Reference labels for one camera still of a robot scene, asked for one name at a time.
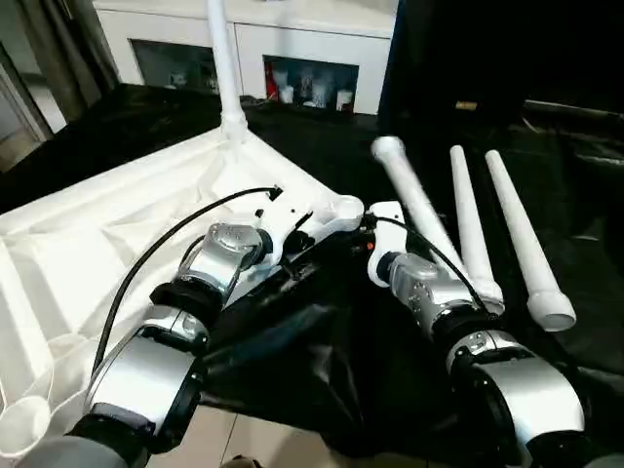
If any white plastic table leg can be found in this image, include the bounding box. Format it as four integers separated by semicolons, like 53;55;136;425
370;136;471;286
205;0;251;143
485;149;578;334
448;144;506;315

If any black mat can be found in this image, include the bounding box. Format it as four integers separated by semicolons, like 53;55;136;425
0;83;624;468

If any white cabinet with glass doors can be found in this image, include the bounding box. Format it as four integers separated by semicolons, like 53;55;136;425
93;0;401;116

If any grey curtain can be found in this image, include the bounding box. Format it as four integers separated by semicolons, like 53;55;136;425
19;0;110;110

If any dark metal rail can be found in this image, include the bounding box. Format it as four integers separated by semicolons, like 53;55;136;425
522;97;624;124

